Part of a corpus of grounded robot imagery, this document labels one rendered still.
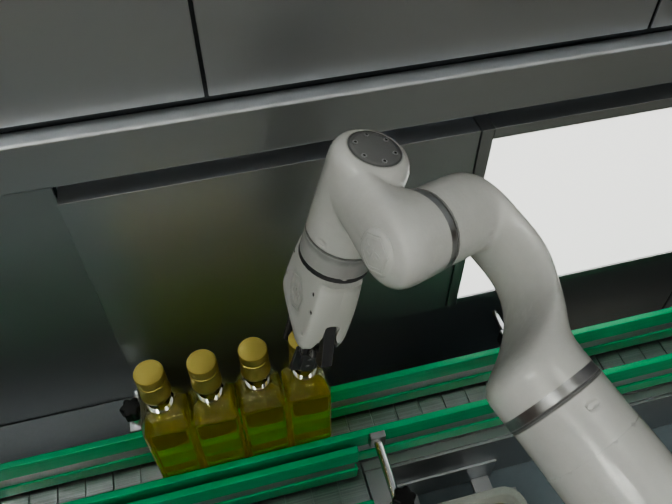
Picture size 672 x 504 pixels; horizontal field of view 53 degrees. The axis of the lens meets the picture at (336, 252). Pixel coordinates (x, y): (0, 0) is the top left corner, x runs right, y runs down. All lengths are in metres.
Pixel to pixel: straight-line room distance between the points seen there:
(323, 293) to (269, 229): 0.18
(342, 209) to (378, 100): 0.19
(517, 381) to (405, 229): 0.14
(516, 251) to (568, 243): 0.45
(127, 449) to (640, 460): 0.68
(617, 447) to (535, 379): 0.07
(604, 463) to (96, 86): 0.54
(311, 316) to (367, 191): 0.17
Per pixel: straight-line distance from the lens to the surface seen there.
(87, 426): 1.10
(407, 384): 1.01
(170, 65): 0.68
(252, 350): 0.77
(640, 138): 0.95
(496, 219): 0.60
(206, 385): 0.79
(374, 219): 0.54
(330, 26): 0.69
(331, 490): 1.00
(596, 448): 0.52
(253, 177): 0.74
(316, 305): 0.66
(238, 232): 0.79
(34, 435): 1.12
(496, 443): 1.07
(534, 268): 0.59
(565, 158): 0.90
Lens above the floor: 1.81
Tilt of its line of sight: 49 degrees down
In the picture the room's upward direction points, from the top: straight up
